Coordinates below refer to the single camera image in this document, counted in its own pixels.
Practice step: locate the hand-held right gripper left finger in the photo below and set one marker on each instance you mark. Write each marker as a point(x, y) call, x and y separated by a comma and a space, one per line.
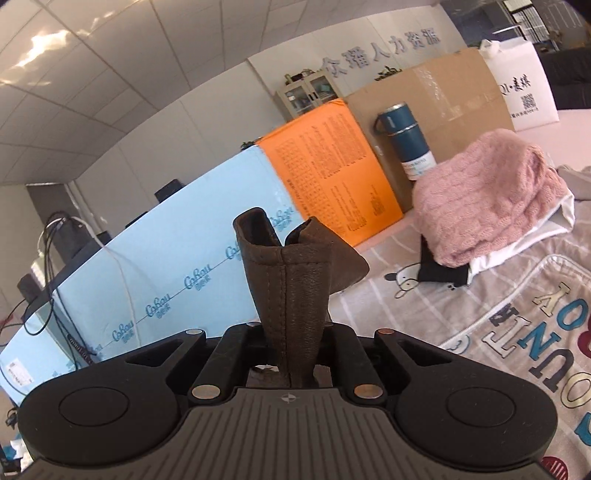
point(228, 355)

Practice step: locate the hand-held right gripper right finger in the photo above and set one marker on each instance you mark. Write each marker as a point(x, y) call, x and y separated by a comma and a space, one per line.
point(351, 360)

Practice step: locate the brown leather garment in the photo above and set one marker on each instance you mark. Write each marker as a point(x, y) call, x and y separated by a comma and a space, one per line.
point(304, 286)

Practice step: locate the light blue cardboard box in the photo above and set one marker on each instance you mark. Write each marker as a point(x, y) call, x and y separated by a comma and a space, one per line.
point(184, 249)

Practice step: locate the striped cartoon bed sheet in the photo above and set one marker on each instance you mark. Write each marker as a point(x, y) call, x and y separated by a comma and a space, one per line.
point(397, 251)

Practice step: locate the black folded garment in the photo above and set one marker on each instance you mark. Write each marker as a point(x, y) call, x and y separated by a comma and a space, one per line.
point(438, 272)

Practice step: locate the orange cardboard box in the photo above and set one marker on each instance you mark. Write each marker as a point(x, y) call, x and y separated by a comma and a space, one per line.
point(332, 175)

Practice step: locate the black computer monitor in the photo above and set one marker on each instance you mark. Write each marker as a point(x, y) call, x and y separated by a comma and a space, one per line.
point(69, 240)

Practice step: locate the pink knitted sweater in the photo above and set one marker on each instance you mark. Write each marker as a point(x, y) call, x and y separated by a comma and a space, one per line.
point(489, 198)

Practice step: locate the white folded garment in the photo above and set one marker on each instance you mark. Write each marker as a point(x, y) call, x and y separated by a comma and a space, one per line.
point(531, 240)

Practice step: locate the dark blue vacuum bottle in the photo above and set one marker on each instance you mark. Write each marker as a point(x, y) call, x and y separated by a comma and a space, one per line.
point(411, 138)

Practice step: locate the grey glass-door cabinet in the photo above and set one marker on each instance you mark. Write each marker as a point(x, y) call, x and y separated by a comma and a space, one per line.
point(300, 99)

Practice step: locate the brown cardboard box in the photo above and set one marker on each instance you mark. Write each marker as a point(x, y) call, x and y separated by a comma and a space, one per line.
point(452, 92)

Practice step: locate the white printed bag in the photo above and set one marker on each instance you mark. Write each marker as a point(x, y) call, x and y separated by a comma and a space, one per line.
point(526, 78)

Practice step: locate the black sofa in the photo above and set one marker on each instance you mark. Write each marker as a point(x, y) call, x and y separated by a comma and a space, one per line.
point(568, 74)

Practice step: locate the wall sign letters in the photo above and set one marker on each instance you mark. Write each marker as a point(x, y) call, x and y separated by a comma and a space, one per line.
point(383, 53)

